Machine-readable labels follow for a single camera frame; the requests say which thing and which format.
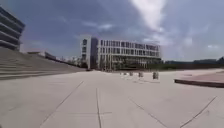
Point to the white building with window grid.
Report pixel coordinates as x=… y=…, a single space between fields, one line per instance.
x=123 y=53

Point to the short bollard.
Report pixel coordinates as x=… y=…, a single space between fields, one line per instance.
x=140 y=74
x=155 y=75

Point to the pale concrete slab plaza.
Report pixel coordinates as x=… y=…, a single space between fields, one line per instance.
x=110 y=100

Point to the low distant building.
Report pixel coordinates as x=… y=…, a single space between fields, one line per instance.
x=43 y=55

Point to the wide concrete steps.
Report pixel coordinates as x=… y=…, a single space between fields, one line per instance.
x=30 y=66

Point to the row of trees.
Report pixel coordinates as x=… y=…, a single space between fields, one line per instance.
x=196 y=63

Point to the dark banded glass building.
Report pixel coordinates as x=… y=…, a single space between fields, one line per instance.
x=10 y=30

